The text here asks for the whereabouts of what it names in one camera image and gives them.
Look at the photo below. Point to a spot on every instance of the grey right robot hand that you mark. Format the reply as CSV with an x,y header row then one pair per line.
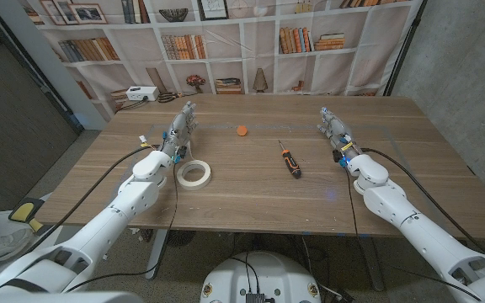
x,y
338,132

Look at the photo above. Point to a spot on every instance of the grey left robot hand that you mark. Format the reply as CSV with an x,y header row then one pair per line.
x,y
177,134

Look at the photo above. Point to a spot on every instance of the cream masking tape roll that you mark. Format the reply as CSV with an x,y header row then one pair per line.
x,y
204,182

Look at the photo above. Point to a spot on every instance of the black orange screwdriver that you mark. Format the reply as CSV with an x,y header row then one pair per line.
x,y
291,164

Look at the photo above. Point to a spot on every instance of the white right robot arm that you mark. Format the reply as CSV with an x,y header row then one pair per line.
x,y
415,231

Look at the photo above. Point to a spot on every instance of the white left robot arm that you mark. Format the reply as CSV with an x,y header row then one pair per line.
x,y
112,214

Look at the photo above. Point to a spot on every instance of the white power strip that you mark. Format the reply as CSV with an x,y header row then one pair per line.
x,y
141,93

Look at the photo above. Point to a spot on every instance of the printed bookshelf backdrop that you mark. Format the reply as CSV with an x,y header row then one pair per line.
x,y
369,63

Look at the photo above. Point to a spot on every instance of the black ribbed round object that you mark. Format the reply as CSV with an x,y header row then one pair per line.
x,y
181,237

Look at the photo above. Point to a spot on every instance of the black backdrop stand pole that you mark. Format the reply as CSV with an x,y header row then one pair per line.
x,y
404,50

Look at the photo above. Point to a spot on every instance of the grey table leg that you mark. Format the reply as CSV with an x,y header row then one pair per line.
x,y
373,269
158,244

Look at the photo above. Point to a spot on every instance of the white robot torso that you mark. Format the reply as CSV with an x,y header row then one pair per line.
x,y
263,273

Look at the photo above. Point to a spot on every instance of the yellow black tool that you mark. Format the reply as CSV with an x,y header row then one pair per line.
x,y
25,210

